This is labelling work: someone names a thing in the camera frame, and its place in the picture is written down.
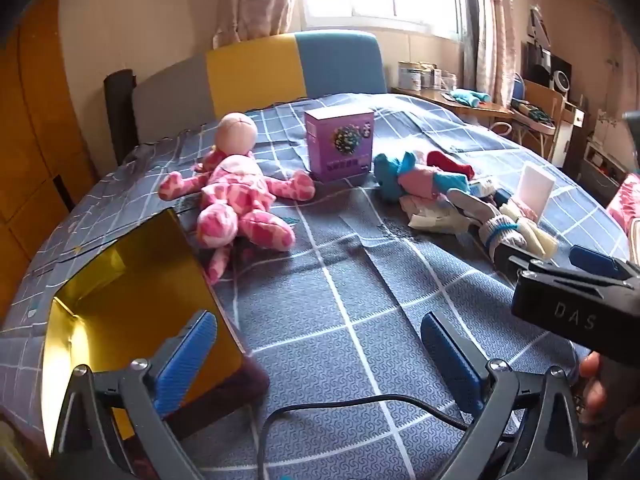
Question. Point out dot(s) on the wooden wardrobe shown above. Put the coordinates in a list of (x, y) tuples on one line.
[(30, 135)]

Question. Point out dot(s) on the pink patterned cloth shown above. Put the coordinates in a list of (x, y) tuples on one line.
[(625, 205)]

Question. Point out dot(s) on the wooden desk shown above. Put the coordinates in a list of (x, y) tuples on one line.
[(450, 102)]

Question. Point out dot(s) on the blue and pink plush toy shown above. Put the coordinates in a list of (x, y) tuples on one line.
[(390, 175)]

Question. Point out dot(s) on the person's right hand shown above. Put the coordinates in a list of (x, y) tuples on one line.
[(592, 385)]

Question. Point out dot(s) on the pale yellow sponge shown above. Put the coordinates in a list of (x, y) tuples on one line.
[(540, 245)]

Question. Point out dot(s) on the black rolled mat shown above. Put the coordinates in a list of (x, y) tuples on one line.
[(120, 115)]

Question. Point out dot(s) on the white cabinet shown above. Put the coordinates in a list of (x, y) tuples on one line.
[(567, 132)]

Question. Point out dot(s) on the teal plush toy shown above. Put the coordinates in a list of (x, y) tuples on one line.
[(467, 97)]

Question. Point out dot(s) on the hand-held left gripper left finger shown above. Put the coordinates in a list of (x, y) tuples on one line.
[(182, 365)]

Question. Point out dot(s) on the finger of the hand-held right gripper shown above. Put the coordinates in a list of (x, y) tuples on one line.
[(597, 262), (525, 266)]

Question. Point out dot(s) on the white knitted glove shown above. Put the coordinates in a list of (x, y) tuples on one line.
[(500, 225)]

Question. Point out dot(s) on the red cloth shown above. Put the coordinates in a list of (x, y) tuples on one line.
[(445, 162)]

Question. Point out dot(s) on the pink spotted plush doll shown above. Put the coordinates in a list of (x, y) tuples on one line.
[(235, 185)]

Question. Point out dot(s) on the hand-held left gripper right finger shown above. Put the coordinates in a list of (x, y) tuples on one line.
[(450, 360)]

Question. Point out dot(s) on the black and white speaker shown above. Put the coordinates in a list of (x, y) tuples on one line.
[(547, 67)]

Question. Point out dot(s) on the pink curtain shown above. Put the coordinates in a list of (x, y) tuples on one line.
[(500, 25), (255, 0)]

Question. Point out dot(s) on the wooden folding chair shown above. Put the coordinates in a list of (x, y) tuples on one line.
[(542, 110)]

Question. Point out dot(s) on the gold tin box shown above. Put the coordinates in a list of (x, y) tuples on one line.
[(100, 300)]

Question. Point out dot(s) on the purple cardboard box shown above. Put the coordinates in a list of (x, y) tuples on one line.
[(340, 145)]

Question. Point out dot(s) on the grey yellow blue headboard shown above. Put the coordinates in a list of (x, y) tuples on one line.
[(250, 75)]

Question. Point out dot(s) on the white sponge block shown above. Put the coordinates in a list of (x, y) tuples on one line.
[(535, 187)]

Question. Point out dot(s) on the metal tin can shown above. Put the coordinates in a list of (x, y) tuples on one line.
[(410, 76)]

